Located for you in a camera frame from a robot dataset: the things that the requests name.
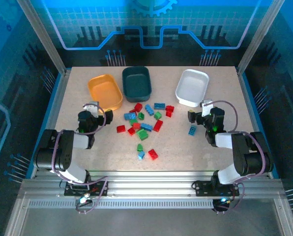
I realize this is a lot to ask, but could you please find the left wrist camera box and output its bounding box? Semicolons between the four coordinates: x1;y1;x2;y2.
89;101;99;118

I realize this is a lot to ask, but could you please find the orange plastic container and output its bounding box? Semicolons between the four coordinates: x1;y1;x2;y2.
87;74;124;111

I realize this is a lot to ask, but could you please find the blue table edge strip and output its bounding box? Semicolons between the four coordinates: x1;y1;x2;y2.
237;68;281;179

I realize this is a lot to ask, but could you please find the left aluminium frame post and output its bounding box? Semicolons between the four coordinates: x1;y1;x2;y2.
15;0;69;75

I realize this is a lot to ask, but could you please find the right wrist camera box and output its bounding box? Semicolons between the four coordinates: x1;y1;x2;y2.
201;99;213;118

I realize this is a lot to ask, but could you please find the right aluminium frame post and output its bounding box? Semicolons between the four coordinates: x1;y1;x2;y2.
236;0;285;76

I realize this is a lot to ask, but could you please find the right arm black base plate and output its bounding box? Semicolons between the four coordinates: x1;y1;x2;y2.
194;180;240;197

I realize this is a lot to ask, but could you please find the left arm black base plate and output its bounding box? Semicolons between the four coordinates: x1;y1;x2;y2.
63;180;108;197

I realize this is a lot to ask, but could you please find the slotted cable duct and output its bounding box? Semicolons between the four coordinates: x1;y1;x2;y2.
28;200;215;209

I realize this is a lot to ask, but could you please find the white plastic container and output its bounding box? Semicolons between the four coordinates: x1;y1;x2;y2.
175;69;210;108

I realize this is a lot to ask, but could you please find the aluminium frame post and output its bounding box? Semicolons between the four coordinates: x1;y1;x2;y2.
236;0;285;76
15;0;69;75

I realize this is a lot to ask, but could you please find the aluminium frame rail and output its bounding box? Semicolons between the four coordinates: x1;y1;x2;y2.
20;170;285;202

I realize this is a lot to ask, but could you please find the aluminium table side rail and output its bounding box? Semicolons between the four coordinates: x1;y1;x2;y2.
30;70;72;178

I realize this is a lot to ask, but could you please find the dark teal plastic container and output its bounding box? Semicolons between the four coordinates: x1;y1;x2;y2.
121;65;152;103

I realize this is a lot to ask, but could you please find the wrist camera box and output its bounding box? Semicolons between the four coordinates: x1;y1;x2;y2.
89;101;99;118
201;99;213;118

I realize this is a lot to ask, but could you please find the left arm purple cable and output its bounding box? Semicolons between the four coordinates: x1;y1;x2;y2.
50;102;110;214

